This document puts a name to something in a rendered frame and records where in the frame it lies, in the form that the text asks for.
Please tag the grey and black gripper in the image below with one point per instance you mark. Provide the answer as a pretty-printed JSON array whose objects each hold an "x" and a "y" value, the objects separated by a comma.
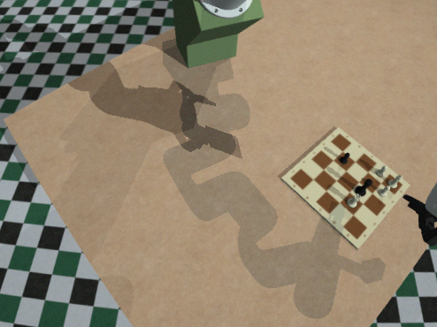
[{"x": 427, "y": 215}]

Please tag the white bishop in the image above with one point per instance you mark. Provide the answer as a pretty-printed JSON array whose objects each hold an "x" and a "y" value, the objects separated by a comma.
[{"x": 393, "y": 183}]

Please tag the chessboard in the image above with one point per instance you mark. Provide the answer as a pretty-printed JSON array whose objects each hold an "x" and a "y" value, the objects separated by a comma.
[{"x": 326, "y": 184}]

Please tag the white pawn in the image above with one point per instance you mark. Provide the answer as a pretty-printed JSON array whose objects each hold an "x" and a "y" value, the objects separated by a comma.
[
  {"x": 380, "y": 173},
  {"x": 383, "y": 192}
]

